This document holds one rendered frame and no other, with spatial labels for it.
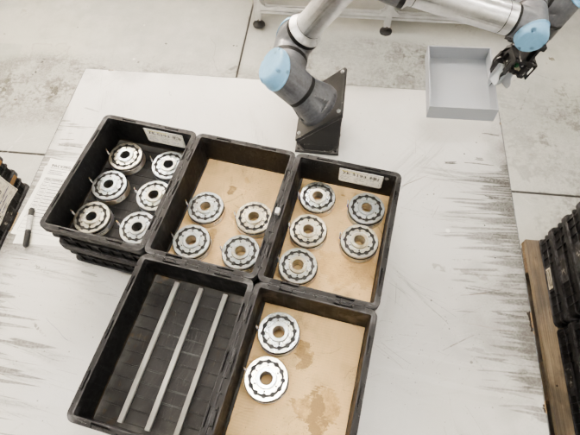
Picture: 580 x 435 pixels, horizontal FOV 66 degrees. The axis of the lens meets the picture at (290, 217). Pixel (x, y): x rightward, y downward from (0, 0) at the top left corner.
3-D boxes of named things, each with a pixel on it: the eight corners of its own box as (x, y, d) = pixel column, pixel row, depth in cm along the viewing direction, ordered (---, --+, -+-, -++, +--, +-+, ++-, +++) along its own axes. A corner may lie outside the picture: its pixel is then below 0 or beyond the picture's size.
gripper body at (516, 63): (501, 76, 129) (529, 42, 119) (495, 55, 133) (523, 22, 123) (525, 81, 130) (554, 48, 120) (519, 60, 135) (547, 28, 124)
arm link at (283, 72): (282, 110, 143) (250, 85, 136) (290, 78, 149) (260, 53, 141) (309, 96, 135) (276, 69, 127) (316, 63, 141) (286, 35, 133)
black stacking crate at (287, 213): (297, 176, 137) (297, 154, 127) (394, 197, 133) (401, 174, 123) (260, 296, 118) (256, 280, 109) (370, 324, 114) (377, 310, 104)
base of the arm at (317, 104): (305, 100, 156) (285, 84, 150) (338, 78, 146) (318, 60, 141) (300, 133, 149) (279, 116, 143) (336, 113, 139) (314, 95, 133)
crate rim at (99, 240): (108, 118, 137) (105, 113, 135) (199, 137, 133) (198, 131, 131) (40, 230, 119) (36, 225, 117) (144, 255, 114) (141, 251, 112)
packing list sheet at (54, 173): (45, 158, 156) (44, 157, 156) (109, 163, 155) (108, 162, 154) (6, 242, 140) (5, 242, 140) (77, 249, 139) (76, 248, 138)
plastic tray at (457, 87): (425, 57, 152) (427, 45, 147) (486, 59, 149) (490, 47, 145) (425, 117, 139) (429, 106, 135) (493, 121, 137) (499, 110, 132)
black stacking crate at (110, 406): (155, 271, 123) (142, 254, 113) (258, 297, 118) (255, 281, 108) (87, 424, 104) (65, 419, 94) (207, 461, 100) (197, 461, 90)
